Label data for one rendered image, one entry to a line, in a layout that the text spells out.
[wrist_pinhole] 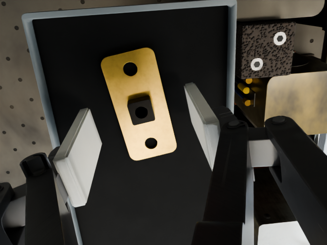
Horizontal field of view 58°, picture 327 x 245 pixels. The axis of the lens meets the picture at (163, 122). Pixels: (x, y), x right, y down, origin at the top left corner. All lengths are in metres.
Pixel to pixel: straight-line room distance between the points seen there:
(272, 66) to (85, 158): 0.20
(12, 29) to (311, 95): 0.59
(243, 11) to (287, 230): 0.25
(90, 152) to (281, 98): 0.22
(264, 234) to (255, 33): 0.23
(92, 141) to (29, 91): 0.55
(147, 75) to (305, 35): 0.59
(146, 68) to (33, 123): 0.58
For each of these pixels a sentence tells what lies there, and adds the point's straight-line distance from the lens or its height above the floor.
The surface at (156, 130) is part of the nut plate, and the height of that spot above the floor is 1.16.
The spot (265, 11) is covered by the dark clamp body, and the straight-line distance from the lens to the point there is 0.31.
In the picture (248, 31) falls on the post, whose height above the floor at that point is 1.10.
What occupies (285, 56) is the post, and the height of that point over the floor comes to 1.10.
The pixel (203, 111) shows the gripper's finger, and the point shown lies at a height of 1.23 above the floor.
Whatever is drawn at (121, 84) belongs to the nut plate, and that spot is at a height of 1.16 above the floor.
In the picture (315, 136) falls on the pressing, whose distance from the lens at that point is 0.48.
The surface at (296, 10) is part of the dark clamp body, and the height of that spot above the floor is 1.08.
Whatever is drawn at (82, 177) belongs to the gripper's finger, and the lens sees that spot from 0.16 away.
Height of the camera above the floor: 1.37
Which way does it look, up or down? 67 degrees down
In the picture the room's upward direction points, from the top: 169 degrees clockwise
